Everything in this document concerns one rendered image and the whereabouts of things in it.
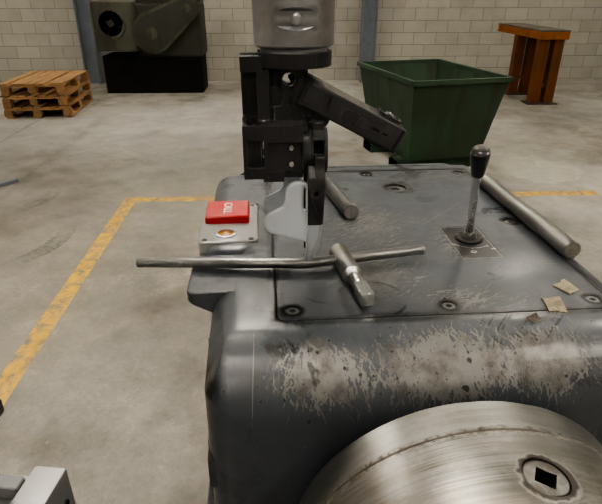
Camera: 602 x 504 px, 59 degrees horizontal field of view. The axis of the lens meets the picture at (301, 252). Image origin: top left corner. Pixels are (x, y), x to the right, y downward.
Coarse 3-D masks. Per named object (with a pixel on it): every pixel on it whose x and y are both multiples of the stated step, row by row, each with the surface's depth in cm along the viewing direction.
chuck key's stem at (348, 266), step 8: (336, 248) 62; (344, 248) 62; (336, 256) 61; (344, 256) 60; (336, 264) 60; (344, 264) 59; (352, 264) 58; (344, 272) 58; (352, 272) 57; (360, 272) 58; (344, 280) 58; (352, 280) 56; (360, 280) 56; (360, 288) 54; (368, 288) 54; (360, 296) 54; (368, 296) 53; (360, 304) 54; (368, 304) 54
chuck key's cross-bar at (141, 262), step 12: (360, 252) 62; (372, 252) 62; (384, 252) 62; (396, 252) 62; (408, 252) 63; (420, 252) 63; (144, 264) 62; (156, 264) 61; (168, 264) 61; (180, 264) 61; (192, 264) 61; (204, 264) 61; (216, 264) 61; (228, 264) 61; (240, 264) 61; (252, 264) 61; (264, 264) 61; (276, 264) 61; (288, 264) 61; (300, 264) 60; (312, 264) 61; (324, 264) 61
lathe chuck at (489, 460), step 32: (416, 448) 42; (448, 448) 41; (480, 448) 40; (512, 448) 40; (544, 448) 41; (576, 448) 42; (352, 480) 43; (384, 480) 41; (416, 480) 39; (448, 480) 38; (480, 480) 38; (512, 480) 38; (576, 480) 38
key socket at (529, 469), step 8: (528, 464) 39; (536, 464) 39; (544, 464) 39; (528, 472) 38; (536, 472) 39; (544, 472) 39; (552, 472) 39; (560, 472) 39; (528, 480) 38; (536, 480) 39; (544, 480) 39; (552, 480) 39; (560, 480) 38; (536, 488) 37; (544, 488) 37; (552, 488) 37; (560, 488) 37; (568, 488) 38; (560, 496) 37
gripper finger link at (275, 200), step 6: (306, 174) 57; (288, 180) 58; (306, 180) 57; (282, 186) 58; (276, 192) 59; (282, 192) 59; (270, 198) 59; (276, 198) 59; (282, 198) 59; (264, 204) 59; (270, 204) 59; (276, 204) 59; (282, 204) 59; (270, 210) 60
